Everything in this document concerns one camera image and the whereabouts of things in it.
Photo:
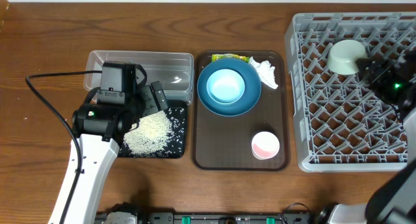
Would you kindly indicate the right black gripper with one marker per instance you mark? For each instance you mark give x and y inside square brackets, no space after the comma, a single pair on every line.
[377,79]

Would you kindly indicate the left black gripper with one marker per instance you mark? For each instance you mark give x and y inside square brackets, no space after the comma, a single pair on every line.
[153,104]

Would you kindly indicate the mint green bowl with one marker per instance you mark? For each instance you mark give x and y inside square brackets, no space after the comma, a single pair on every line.
[343,56]

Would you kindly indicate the white tissue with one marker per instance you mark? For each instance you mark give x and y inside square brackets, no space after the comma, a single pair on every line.
[265,71]

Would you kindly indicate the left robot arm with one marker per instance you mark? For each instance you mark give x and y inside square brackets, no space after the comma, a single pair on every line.
[108,112]

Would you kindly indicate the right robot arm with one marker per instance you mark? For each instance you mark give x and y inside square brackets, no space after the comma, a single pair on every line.
[394,202]

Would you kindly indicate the grey dishwasher rack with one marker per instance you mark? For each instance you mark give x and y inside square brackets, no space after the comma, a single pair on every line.
[339,124]

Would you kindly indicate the clear plastic bin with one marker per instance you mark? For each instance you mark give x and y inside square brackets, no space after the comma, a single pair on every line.
[175,71]

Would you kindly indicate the pile of rice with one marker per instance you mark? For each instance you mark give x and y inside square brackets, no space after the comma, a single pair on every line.
[151,135]

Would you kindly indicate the black rectangular tray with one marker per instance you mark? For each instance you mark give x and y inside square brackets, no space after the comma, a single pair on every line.
[177,114]

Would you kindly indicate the light blue bowl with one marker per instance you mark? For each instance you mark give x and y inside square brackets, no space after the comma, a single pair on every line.
[225,86]

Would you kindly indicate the green snack wrapper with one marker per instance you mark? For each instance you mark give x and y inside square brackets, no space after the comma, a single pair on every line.
[216,57]

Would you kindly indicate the dark blue plate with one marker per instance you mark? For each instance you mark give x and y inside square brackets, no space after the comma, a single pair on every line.
[251,94]

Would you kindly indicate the brown serving tray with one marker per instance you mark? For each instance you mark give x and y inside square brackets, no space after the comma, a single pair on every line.
[224,142]

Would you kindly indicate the pink and white cup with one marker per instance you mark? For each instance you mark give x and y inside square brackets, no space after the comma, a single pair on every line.
[265,145]

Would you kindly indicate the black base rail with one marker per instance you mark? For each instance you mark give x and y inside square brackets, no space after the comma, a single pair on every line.
[125,213]

